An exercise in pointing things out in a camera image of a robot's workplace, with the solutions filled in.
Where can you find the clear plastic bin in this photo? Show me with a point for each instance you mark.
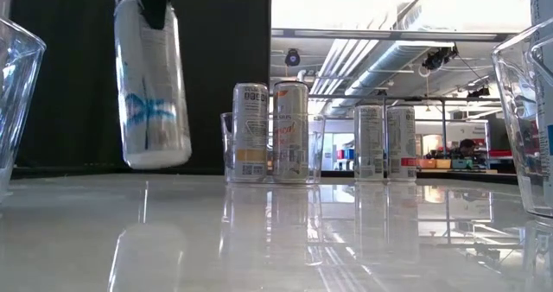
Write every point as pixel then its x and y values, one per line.
pixel 514 132
pixel 319 154
pixel 21 89

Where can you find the white can yellow stripe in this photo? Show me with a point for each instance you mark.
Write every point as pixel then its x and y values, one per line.
pixel 250 132
pixel 290 132

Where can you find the white can red stripe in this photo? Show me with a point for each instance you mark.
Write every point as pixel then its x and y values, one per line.
pixel 368 143
pixel 401 143

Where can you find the black backdrop curtain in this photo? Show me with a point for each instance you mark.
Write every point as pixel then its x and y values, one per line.
pixel 224 89

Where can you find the white horizontal beam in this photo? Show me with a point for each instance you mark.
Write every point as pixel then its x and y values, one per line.
pixel 345 33

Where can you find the black spotlight fixture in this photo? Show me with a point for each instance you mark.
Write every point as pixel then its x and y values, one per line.
pixel 437 59

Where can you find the person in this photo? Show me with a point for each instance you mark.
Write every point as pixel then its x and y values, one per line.
pixel 466 147

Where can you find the black dome camera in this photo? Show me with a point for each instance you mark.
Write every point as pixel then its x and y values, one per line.
pixel 292 57

